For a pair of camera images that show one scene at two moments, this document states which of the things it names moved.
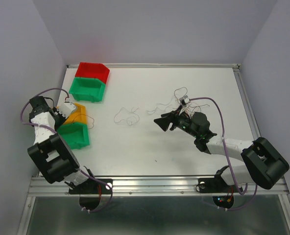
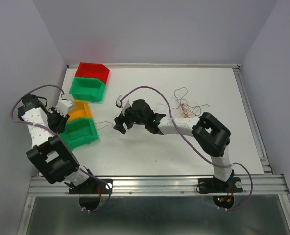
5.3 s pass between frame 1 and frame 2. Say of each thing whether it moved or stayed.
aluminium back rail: stayed
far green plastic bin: stayed
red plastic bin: stayed
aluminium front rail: stayed
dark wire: moved
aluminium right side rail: stayed
